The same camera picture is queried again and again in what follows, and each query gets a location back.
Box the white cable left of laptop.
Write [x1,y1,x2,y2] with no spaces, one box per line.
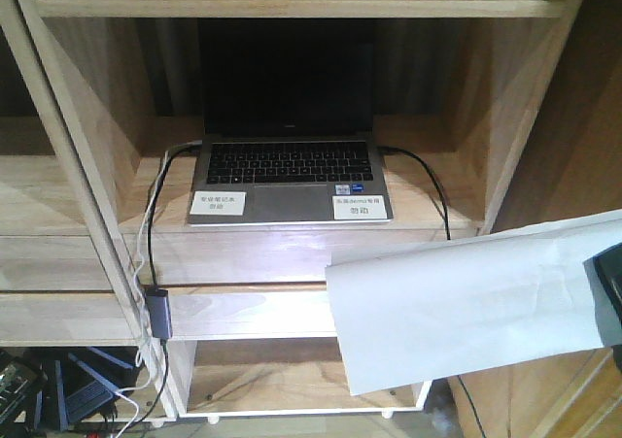
[129,140,203,347]

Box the white label sticker left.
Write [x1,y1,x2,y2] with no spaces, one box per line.
[190,191,246,216]

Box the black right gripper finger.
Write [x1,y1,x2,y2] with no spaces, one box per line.
[582,244,622,349]

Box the grey usb hub adapter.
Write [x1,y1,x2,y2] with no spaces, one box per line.
[145,286,173,340]

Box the black cable of laptop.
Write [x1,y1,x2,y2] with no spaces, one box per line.
[147,145,201,288]
[377,145,453,242]

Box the white paper sheet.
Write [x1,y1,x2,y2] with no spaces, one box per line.
[326,211,621,394]

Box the white label sticker right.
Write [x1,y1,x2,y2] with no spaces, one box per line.
[332,195,388,220]

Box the silver laptop computer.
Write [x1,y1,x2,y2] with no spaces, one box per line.
[188,17,394,226]

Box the black cable left of laptop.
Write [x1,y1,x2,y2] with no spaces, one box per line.
[147,145,201,288]

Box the black cable right of laptop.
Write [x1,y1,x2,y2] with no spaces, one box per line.
[377,145,453,242]

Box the white label sticker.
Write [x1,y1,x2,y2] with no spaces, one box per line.
[332,195,388,220]
[190,191,246,216]

